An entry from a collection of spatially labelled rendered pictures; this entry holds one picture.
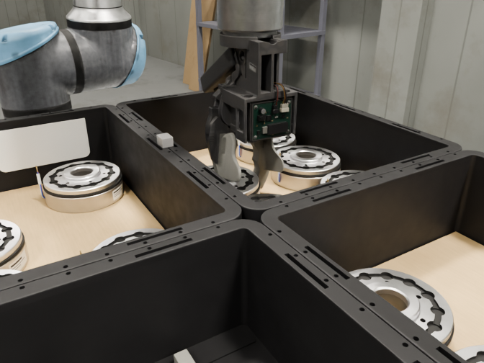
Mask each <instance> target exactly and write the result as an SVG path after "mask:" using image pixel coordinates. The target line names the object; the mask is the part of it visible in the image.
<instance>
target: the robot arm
mask: <svg viewBox="0 0 484 363"><path fill-rule="evenodd" d="M283 7H284V0H217V20H218V29H219V30H221V31H222V32H220V45H221V46H223V47H227V48H228V49H227V50H226V51H225V52H224V53H223V54H222V55H221V56H220V57H219V58H218V59H217V60H216V61H215V62H214V63H213V64H212V65H211V66H210V67H209V68H208V69H207V71H206V72H205V73H204V74H203V75H202V76H201V77H200V80H201V84H202V90H203V92H204V93H210V92H214V94H213V95H212V96H213V97H215V102H214V106H213V107H211V106H209V115H208V118H207V122H206V125H205V139H206V143H207V147H208V151H209V154H210V158H211V160H212V164H213V167H214V170H215V172H216V173H217V174H219V175H220V176H221V177H222V178H224V179H225V180H229V181H232V182H239V181H240V179H241V167H240V165H239V163H238V161H237V158H236V149H237V143H238V141H237V140H236V138H237V139H238V140H240V141H241V142H243V143H247V140H248V141H249V143H250V144H251V145H252V147H253V150H254V152H253V156H252V160H253V162H254V173H256V174H257V176H258V177H259V181H260V189H262V188H263V186H264V184H265V182H266V179H267V177H268V175H269V171H276V172H282V171H283V170H284V162H283V160H282V158H281V156H280V155H279V154H278V152H277V151H276V150H275V148H274V143H273V138H278V137H282V136H286V135H290V134H291V133H292V134H295V128H296V114H297V91H294V90H292V89H288V88H287V87H284V86H283V85H282V84H279V54H280V53H286V52H287V40H284V39H281V32H278V31H279V30H281V29H282V25H283ZM66 21H67V29H61V30H60V29H59V27H58V26H57V24H56V23H55V22H36V23H29V24H22V25H18V26H14V27H9V28H6V29H2V30H0V103H1V108H2V112H3V115H4V119H6V118H11V117H21V116H26V115H36V114H41V113H46V112H56V111H61V110H67V109H72V105H71V98H70V95H71V94H78V93H83V92H88V91H96V90H100V89H108V88H119V87H121V86H124V85H128V84H132V83H134V82H136V81H137V80H138V79H139V77H140V76H141V75H142V73H143V70H144V68H145V60H146V47H145V40H143V33H142V32H141V30H140V28H139V27H138V26H137V25H135V24H133V23H132V19H131V16H130V14H128V13H127V12H126V11H125V10H124V8H123V7H122V0H73V8H72V10H71V11H70V12H69V13H68V14H67V15H66ZM292 103H293V110H292ZM227 125H228V126H227ZM228 128H230V129H231V130H233V131H234V132H236V136H235V135H234V134H233V133H229V132H228Z"/></svg>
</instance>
